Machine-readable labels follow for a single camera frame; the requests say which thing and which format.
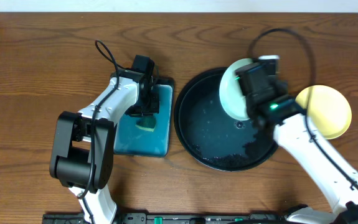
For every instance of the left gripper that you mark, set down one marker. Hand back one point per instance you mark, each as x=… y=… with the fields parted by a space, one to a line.
x=147 y=109

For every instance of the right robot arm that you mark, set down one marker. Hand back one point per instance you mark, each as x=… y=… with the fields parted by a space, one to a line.
x=334 y=176

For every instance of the light blue plate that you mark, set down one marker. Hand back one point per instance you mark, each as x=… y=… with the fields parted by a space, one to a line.
x=231 y=98

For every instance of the black rectangular tray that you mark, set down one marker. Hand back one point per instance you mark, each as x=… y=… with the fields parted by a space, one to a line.
x=170 y=82

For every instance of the green yellow sponge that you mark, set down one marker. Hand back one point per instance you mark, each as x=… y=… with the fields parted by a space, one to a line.
x=146 y=123

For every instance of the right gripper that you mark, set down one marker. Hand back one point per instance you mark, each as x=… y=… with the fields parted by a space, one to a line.
x=282 y=89

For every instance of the yellow plate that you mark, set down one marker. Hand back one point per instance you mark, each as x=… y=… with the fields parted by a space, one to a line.
x=329 y=110

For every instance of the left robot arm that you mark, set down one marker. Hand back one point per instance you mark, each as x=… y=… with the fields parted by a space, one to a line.
x=82 y=153

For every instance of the black round tray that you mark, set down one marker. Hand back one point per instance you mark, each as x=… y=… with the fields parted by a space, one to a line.
x=210 y=135

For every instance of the blue water basin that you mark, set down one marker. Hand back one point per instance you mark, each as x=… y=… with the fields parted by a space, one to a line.
x=153 y=140

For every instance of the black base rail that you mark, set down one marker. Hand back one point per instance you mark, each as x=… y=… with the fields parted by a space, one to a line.
x=142 y=218

